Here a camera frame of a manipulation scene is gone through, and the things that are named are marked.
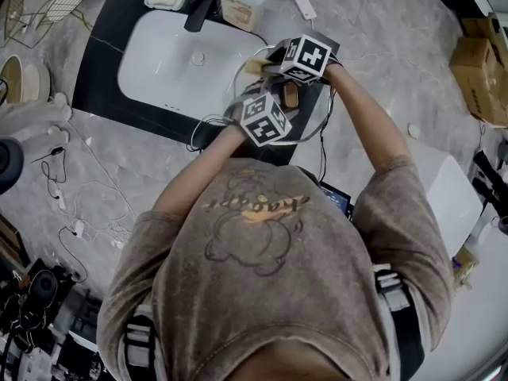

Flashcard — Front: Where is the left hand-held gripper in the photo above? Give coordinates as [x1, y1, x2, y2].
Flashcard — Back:
[224, 85, 294, 149]

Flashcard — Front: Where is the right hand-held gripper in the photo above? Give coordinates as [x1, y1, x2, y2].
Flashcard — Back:
[257, 29, 342, 86]

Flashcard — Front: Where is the yellow scrubbing sponge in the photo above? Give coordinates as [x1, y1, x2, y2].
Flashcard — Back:
[244, 56, 267, 77]

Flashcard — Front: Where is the glass pot lid wooden knob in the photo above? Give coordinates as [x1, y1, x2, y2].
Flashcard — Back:
[227, 44, 339, 145]

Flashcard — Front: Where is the person's left forearm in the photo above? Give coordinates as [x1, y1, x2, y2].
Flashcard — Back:
[152, 124, 249, 217]

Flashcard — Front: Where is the person's right forearm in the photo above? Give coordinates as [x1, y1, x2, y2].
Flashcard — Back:
[323, 62, 414, 183]

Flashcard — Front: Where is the white power adapter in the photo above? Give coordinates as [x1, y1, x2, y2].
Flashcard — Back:
[292, 0, 318, 21]

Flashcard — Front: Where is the white sink basin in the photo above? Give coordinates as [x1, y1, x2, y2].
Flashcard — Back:
[117, 9, 271, 121]

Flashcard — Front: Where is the black faucet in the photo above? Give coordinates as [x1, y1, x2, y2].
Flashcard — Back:
[183, 0, 222, 33]

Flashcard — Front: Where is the black screen device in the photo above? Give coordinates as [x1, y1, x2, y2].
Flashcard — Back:
[318, 180, 354, 220]

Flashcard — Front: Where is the black sink surround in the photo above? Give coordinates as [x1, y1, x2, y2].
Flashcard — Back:
[71, 0, 342, 167]

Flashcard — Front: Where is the person's brown printed t-shirt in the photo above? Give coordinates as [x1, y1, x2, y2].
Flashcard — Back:
[96, 155, 456, 381]

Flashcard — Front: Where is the large cardboard box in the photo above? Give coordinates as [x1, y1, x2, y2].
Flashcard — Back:
[448, 36, 508, 129]

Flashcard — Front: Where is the grey bowl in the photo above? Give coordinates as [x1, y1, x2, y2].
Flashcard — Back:
[22, 62, 52, 103]

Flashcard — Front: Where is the white fuzzy cloth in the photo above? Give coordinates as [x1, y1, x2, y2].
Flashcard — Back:
[0, 92, 74, 147]

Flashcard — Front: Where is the small cardboard box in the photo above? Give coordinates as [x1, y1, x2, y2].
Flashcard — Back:
[460, 12, 508, 51]

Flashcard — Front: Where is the white flat board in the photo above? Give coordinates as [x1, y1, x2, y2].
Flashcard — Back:
[426, 154, 486, 256]

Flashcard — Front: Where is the beige bowl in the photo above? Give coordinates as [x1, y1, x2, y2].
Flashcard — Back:
[0, 53, 28, 105]

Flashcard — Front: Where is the black round device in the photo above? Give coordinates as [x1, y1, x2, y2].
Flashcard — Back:
[0, 138, 25, 196]

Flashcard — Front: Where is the black tool bundle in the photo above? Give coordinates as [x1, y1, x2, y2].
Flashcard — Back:
[471, 148, 508, 216]

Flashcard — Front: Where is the black equipment clutter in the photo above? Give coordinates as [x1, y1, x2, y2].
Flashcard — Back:
[0, 252, 104, 381]

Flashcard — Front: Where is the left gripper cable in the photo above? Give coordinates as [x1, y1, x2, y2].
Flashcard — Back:
[189, 112, 243, 153]

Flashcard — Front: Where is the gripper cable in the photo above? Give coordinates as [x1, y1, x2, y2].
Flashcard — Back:
[189, 112, 243, 153]
[315, 60, 341, 184]

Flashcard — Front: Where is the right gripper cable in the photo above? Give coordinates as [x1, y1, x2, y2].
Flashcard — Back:
[315, 60, 341, 184]

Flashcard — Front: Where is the white floor cable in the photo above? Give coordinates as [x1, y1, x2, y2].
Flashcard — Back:
[59, 179, 138, 250]

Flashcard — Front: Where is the black thin cable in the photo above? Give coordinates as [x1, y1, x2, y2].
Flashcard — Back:
[30, 145, 69, 210]

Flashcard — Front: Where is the black wire basket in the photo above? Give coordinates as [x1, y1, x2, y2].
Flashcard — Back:
[2, 0, 55, 50]

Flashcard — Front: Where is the grey black harness strap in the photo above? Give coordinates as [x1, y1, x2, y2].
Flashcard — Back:
[372, 263, 426, 375]
[117, 306, 164, 381]

